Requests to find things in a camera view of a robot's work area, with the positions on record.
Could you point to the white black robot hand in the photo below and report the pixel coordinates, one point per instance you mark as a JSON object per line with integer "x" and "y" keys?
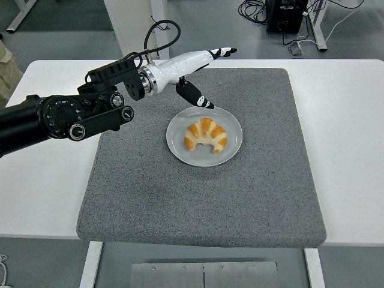
{"x": 183, "y": 63}

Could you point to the golden croissant bread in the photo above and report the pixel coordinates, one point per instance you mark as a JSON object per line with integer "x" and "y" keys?
{"x": 207, "y": 132}

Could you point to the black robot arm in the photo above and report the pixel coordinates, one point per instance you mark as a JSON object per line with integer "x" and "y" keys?
{"x": 45, "y": 120}

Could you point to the grey round plate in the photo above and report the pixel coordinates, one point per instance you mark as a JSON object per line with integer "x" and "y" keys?
{"x": 177, "y": 144}

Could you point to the grey metal plate with screws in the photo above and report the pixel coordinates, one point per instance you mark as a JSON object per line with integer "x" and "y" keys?
{"x": 204, "y": 276}

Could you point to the black computer case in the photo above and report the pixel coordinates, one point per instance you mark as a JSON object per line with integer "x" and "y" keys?
{"x": 286, "y": 16}

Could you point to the small grey floor box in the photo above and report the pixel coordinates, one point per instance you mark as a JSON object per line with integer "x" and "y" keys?
{"x": 296, "y": 49}

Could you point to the white desk leg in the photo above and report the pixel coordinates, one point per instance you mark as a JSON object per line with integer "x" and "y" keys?
{"x": 319, "y": 27}

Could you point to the grey fabric mat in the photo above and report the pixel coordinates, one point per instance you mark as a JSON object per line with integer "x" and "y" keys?
{"x": 195, "y": 204}

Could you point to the white desk foot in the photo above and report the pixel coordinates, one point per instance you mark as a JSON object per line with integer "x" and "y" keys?
{"x": 21, "y": 15}

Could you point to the person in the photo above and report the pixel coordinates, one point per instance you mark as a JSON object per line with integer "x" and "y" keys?
{"x": 6, "y": 72}

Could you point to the white table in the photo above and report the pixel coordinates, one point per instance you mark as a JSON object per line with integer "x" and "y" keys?
{"x": 345, "y": 150}

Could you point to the white table leg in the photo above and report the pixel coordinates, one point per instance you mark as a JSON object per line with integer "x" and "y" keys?
{"x": 90, "y": 264}
{"x": 314, "y": 270}

